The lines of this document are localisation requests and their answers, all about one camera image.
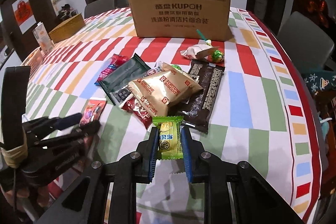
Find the dark wooden door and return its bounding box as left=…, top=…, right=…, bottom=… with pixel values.
left=1, top=0, right=56, bottom=60

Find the red candy packet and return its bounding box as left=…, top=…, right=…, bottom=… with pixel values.
left=121, top=94, right=152, bottom=129

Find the white orange carton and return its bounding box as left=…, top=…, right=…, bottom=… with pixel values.
left=33, top=22, right=54, bottom=54

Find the pink red snack packet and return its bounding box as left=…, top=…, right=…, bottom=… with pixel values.
left=94, top=54, right=129, bottom=86

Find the green christmas pouch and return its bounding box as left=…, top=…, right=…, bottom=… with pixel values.
left=301, top=70, right=335, bottom=99

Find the green lollipop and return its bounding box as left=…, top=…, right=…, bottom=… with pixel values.
left=197, top=29, right=224, bottom=63

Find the red foil balloon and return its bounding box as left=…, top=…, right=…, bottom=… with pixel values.
left=306, top=0, right=329, bottom=28

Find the grey chair at right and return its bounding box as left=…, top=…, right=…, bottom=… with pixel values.
left=277, top=11, right=335, bottom=73

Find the dark brown chocolate packet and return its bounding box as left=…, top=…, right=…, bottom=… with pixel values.
left=176, top=60, right=225, bottom=134

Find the large cardboard box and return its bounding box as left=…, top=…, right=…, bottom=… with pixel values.
left=128, top=0, right=233, bottom=42

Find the grey chair behind table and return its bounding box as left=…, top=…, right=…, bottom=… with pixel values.
left=84, top=0, right=115, bottom=19

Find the colourful checkered tablecloth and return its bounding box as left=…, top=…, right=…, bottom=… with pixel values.
left=26, top=7, right=322, bottom=223

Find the dark green snack packet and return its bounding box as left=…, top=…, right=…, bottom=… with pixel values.
left=98, top=53, right=151, bottom=105

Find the small woven brown box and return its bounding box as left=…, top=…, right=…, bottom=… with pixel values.
left=49, top=14, right=85, bottom=43

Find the small red pink packet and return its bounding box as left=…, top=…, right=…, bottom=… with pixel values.
left=79, top=99, right=106, bottom=126

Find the red fu door poster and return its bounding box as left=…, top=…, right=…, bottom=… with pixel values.
left=11, top=0, right=37, bottom=34

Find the white paper snack wrapper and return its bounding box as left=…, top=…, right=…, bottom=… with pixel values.
left=180, top=44, right=219, bottom=60

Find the gold Fortune biscuits bag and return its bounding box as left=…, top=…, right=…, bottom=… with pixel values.
left=127, top=63, right=203, bottom=117

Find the green yellow snack packet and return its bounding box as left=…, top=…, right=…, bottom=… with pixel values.
left=153, top=116, right=183, bottom=160

